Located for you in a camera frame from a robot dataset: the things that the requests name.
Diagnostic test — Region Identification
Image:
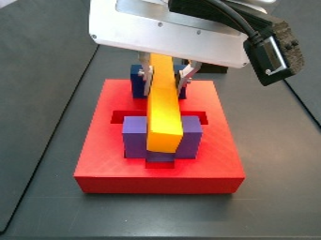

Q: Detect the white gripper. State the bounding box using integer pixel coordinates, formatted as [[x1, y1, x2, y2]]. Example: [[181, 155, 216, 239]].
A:
[[89, 0, 250, 96]]

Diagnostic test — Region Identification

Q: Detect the yellow long block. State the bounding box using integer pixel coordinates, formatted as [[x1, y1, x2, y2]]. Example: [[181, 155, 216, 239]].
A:
[[147, 53, 183, 153]]

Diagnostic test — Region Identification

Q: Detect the red slotted base board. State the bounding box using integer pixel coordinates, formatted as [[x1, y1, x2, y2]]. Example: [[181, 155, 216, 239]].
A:
[[73, 80, 244, 194]]

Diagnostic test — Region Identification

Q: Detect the dark blue U block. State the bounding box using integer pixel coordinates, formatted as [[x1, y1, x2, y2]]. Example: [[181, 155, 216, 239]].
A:
[[129, 65, 187, 99]]

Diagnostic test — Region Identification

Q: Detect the purple U block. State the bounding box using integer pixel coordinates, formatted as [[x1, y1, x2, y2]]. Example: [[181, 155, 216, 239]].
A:
[[121, 116, 203, 163]]

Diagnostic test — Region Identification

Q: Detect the black angle bracket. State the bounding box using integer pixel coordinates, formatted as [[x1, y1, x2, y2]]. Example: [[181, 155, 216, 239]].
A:
[[173, 58, 228, 74]]

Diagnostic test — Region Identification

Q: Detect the black camera cable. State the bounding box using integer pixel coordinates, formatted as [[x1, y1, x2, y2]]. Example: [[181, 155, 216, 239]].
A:
[[204, 0, 264, 43]]

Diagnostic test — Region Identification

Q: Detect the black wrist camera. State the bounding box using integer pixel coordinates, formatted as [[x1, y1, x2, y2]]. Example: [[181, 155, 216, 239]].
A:
[[168, 0, 305, 86]]

